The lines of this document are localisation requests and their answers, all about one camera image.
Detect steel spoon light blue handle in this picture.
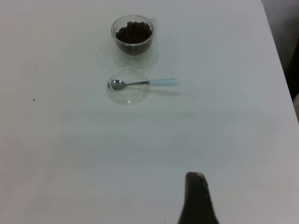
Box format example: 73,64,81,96
107,77,181,91

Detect double-walled clear glass cup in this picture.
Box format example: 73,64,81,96
111,15,158,66

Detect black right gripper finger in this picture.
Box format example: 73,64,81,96
177,172,220,224

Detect small clear glass dish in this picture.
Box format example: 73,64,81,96
107,66,152,106

